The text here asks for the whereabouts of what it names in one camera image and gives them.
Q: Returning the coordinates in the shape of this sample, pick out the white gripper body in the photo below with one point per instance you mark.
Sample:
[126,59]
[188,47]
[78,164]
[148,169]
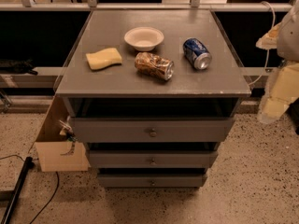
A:
[290,38]

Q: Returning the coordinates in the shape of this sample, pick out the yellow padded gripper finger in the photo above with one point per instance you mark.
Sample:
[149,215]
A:
[269,40]

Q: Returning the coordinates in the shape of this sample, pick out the grey top drawer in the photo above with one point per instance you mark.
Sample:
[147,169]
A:
[96,130]

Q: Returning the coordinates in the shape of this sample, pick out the grey drawer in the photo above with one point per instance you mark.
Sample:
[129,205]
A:
[96,130]
[152,181]
[152,159]

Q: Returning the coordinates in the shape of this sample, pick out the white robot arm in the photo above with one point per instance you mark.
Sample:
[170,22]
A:
[288,36]

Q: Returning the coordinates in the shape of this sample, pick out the grey drawer cabinet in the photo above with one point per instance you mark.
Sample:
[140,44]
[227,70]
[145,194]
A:
[121,92]

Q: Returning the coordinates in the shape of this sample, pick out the grey middle drawer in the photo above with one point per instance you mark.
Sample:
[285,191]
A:
[152,159]

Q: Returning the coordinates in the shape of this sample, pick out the grey bottom drawer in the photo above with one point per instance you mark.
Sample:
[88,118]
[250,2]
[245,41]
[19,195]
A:
[152,181]

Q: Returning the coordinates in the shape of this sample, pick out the blue soda can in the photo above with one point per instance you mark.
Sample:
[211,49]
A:
[197,54]

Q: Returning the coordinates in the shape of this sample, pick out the crushed brown can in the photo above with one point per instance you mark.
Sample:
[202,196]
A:
[154,65]

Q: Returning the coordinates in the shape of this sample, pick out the white paper bowl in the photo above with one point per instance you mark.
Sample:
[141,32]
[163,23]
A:
[144,38]

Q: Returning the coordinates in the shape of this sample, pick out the yellow sponge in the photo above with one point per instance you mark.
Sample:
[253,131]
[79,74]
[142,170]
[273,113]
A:
[103,58]

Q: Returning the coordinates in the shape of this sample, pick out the plastic items in box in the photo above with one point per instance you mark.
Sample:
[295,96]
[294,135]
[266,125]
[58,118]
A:
[66,130]

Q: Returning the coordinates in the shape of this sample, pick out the cardboard box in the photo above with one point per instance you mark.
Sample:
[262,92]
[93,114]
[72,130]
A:
[54,151]

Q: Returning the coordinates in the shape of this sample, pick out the black object on ledge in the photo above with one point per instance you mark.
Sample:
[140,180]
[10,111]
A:
[8,66]

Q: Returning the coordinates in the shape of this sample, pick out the black floor bar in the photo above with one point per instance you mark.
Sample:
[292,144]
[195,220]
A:
[10,197]

